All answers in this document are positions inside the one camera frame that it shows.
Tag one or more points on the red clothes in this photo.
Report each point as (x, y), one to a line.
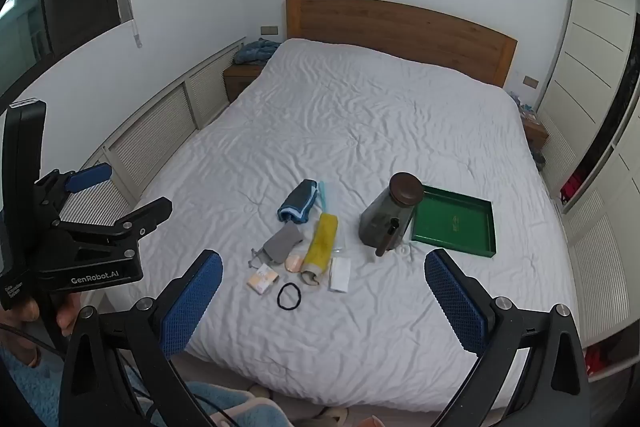
(572, 187)

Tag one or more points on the white louvered radiator cabinet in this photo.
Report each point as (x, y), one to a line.
(150, 122)

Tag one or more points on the person's left hand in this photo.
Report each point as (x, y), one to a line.
(67, 314)

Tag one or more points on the beige slipper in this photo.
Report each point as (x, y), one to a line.
(325, 418)
(259, 392)

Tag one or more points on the wall switch plate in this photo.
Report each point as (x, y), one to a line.
(531, 82)
(269, 30)

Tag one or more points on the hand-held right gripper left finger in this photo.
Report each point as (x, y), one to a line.
(197, 302)

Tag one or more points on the green tray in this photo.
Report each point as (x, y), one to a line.
(450, 222)

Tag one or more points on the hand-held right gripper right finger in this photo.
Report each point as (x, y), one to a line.
(457, 302)

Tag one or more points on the person's light blue fluffy clothing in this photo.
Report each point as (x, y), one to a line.
(30, 397)

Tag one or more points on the blue grey sock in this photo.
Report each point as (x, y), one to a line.
(299, 202)

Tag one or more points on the small peach patterned box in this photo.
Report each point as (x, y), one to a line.
(262, 279)

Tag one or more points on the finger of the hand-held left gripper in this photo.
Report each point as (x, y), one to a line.
(90, 176)
(145, 213)

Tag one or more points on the blue knitted cloth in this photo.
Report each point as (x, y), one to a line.
(255, 52)

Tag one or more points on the light blue stick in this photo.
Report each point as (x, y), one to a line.
(323, 197)

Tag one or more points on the small clutter pile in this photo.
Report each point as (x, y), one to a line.
(525, 104)

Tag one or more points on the white tissue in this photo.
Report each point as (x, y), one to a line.
(340, 274)

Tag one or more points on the dark glass pitcher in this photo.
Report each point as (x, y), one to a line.
(385, 212)

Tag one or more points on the wooden nightstand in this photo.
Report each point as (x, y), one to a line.
(535, 132)
(240, 79)

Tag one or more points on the red cloth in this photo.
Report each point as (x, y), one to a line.
(596, 357)

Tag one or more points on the white louvered wardrobe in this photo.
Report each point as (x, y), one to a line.
(585, 57)

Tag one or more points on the dark round object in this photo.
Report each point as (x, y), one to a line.
(540, 159)

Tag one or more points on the window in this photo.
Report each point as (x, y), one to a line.
(25, 22)

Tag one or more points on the white bed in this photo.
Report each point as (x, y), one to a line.
(350, 117)

